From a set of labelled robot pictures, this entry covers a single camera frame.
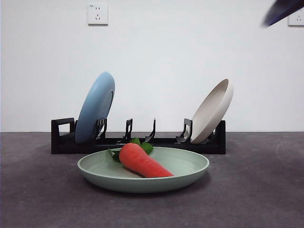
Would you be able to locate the orange toy carrot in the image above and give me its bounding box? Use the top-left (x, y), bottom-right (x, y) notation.
top-left (108, 137), bottom-right (175, 178)

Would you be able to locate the green plate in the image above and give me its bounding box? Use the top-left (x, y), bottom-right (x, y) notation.
top-left (76, 146), bottom-right (210, 193)

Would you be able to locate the beige plate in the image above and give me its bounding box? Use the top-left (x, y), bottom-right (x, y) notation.
top-left (190, 78), bottom-right (234, 144)

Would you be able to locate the blue plate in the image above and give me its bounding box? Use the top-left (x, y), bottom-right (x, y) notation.
top-left (75, 71), bottom-right (116, 144)

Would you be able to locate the black plate rack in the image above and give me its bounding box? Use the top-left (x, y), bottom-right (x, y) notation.
top-left (51, 117), bottom-right (226, 154)

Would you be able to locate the white wall socket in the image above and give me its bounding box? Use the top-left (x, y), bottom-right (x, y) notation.
top-left (87, 3), bottom-right (109, 26)
top-left (287, 10), bottom-right (304, 27)

